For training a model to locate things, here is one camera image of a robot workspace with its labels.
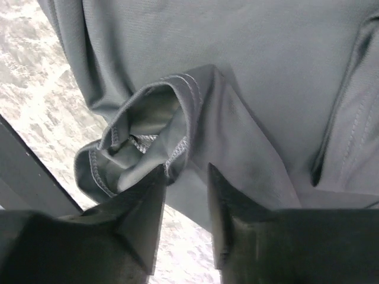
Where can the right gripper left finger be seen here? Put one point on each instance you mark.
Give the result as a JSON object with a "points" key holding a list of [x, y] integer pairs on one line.
{"points": [[113, 242]]}

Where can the dark grey t-shirt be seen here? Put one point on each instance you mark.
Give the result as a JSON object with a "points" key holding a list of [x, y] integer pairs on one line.
{"points": [[281, 96]]}

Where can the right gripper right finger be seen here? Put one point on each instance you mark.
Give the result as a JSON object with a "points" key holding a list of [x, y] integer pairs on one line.
{"points": [[253, 244]]}

